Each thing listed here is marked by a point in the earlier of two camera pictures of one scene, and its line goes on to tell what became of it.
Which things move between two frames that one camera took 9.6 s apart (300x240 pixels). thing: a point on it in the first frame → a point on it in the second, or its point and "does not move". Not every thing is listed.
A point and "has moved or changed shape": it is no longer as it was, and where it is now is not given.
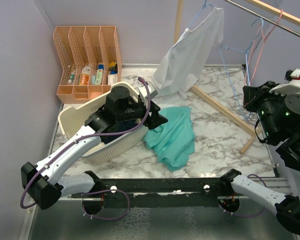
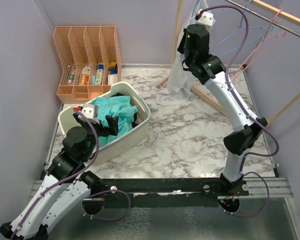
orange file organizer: x=90 y=57 does not move
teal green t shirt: x=174 y=140 has moved or changed shape
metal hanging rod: x=275 y=23 does not move
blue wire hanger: x=246 y=52 → x=244 y=27
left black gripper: x=156 y=119 → x=112 y=122
